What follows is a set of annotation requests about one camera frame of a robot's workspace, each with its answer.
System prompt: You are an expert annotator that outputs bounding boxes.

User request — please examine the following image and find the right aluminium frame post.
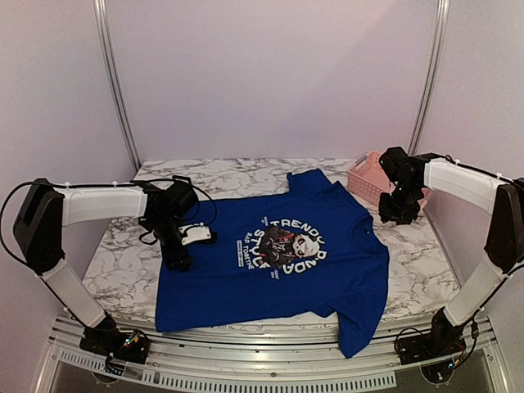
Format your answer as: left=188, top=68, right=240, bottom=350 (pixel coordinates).
left=408, top=0, right=450, bottom=155

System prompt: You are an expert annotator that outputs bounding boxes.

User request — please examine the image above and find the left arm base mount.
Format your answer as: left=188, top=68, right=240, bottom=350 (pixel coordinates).
left=79, top=327, right=151, bottom=364

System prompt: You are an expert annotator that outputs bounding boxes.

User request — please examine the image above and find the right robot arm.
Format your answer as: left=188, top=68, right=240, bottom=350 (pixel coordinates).
left=373, top=143, right=523, bottom=346

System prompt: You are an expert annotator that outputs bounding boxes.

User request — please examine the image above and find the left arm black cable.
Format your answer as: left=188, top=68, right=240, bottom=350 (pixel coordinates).
left=0, top=175, right=218, bottom=263

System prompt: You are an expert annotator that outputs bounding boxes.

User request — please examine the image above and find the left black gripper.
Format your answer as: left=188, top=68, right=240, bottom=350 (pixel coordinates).
left=148, top=215, right=192, bottom=272

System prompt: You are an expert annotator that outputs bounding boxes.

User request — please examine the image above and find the blue printed t-shirt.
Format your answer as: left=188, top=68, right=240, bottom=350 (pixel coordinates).
left=155, top=169, right=389, bottom=358

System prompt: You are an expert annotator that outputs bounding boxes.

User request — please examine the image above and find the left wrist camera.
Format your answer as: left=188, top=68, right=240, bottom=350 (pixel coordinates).
left=179, top=223, right=218, bottom=246

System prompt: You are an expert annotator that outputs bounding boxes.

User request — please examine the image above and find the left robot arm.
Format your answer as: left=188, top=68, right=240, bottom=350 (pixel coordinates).
left=12, top=176, right=198, bottom=355

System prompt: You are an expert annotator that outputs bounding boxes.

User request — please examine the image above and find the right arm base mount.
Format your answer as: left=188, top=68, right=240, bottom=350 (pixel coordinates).
left=394, top=327, right=467, bottom=365

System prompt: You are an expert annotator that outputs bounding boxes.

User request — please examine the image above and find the left aluminium frame post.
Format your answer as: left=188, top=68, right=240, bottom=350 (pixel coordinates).
left=93, top=0, right=142, bottom=172

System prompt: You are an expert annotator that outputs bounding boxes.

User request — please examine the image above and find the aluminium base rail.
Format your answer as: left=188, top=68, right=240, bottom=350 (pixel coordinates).
left=36, top=314, right=511, bottom=392

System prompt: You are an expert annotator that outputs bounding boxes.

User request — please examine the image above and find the pink plastic basket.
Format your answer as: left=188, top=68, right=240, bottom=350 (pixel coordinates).
left=347, top=147, right=431, bottom=210

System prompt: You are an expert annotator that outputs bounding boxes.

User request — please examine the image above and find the aluminium frame post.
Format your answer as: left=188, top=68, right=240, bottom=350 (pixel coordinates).
left=93, top=0, right=142, bottom=172
left=408, top=0, right=450, bottom=155

